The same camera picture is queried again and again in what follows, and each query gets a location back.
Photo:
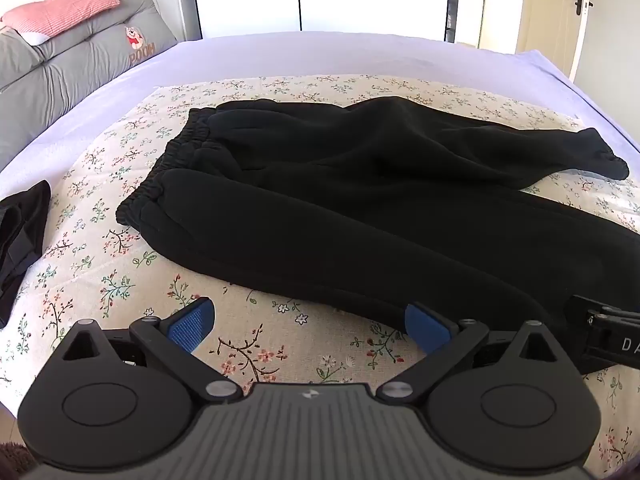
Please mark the lilac bed sheet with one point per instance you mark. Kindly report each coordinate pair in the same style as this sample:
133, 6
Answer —
300, 55

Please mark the grey headboard cushion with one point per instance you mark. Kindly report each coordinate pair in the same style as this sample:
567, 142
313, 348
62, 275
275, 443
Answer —
85, 60

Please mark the floral bed cover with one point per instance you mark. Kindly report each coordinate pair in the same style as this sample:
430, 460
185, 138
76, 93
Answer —
100, 240

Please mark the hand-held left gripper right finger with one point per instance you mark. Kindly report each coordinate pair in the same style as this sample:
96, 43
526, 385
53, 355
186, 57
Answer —
425, 329

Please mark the cream room door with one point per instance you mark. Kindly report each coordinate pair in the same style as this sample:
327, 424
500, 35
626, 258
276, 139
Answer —
545, 15

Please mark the brown fuzzy cloth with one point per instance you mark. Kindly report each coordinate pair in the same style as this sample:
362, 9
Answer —
11, 462

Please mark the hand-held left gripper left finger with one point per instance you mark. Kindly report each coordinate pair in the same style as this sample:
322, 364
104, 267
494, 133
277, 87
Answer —
192, 324

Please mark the pink pillow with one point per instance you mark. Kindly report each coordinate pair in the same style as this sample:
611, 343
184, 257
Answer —
60, 10

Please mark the black pants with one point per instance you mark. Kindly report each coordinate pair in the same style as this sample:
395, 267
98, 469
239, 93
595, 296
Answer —
350, 200

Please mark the dark curtain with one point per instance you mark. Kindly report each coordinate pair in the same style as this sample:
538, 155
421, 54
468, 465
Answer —
453, 0

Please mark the black garment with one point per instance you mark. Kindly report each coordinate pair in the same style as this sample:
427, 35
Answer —
25, 240

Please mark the cream closet door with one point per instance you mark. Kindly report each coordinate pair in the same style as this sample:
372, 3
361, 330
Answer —
500, 5

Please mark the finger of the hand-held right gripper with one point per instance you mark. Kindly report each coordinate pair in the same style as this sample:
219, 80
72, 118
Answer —
582, 305

